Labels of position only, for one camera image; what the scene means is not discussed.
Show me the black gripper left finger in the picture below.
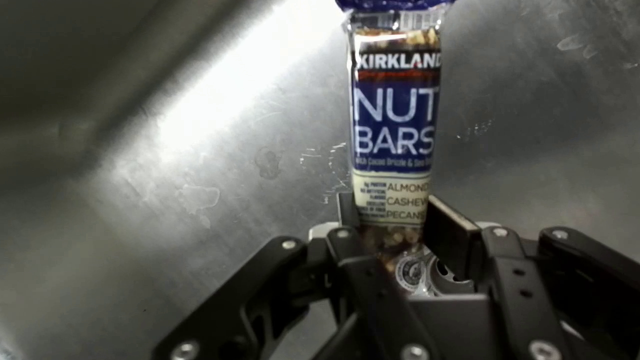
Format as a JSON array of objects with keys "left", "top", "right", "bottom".
[{"left": 150, "top": 192, "right": 437, "bottom": 360}]

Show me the small black object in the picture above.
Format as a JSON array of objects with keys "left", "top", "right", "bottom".
[{"left": 335, "top": 0, "right": 461, "bottom": 269}]

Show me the stainless steel double sink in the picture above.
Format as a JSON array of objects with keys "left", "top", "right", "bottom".
[{"left": 0, "top": 0, "right": 640, "bottom": 360}]

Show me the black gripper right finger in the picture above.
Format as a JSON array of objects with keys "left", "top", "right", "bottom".
[{"left": 422, "top": 195, "right": 640, "bottom": 360}]

